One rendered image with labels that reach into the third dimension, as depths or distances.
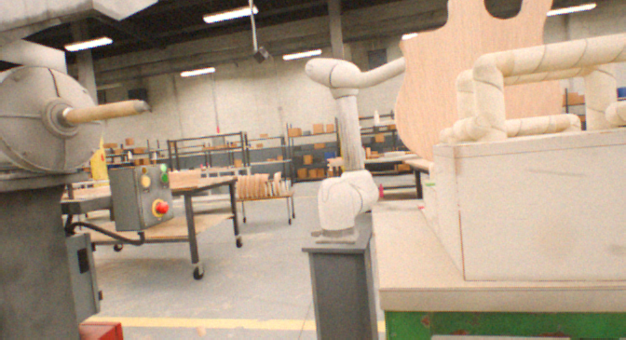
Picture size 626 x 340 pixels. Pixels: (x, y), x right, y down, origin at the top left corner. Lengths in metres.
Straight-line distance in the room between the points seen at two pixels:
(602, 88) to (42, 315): 1.25
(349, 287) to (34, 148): 1.11
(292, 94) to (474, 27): 11.42
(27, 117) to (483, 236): 0.88
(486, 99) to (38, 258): 1.06
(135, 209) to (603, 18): 14.22
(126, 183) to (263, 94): 11.55
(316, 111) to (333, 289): 10.71
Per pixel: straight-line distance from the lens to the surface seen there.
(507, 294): 0.45
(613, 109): 0.57
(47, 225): 1.08
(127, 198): 1.07
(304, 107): 11.94
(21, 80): 0.91
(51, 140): 0.90
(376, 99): 11.72
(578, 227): 0.47
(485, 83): 0.43
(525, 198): 0.44
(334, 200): 1.29
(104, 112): 0.82
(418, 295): 0.43
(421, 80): 0.78
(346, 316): 1.41
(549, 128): 0.63
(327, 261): 1.32
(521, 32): 0.85
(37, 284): 1.08
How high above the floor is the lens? 1.11
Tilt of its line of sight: 3 degrees down
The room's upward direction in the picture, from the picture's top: 6 degrees counter-clockwise
